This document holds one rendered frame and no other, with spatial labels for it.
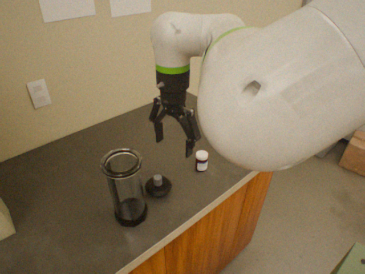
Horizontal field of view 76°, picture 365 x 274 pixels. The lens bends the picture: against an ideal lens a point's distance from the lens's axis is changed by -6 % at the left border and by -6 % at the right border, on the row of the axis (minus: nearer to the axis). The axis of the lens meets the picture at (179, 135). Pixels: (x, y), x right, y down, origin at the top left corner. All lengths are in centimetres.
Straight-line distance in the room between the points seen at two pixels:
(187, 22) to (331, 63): 46
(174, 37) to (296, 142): 46
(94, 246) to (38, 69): 71
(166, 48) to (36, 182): 69
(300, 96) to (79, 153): 99
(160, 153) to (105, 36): 57
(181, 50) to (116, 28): 64
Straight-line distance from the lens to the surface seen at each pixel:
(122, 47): 124
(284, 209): 216
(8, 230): 90
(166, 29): 60
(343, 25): 20
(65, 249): 81
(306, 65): 18
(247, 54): 19
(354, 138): 275
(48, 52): 112
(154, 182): 84
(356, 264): 58
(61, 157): 110
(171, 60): 62
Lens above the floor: 159
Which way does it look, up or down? 36 degrees down
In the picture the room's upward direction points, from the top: straight up
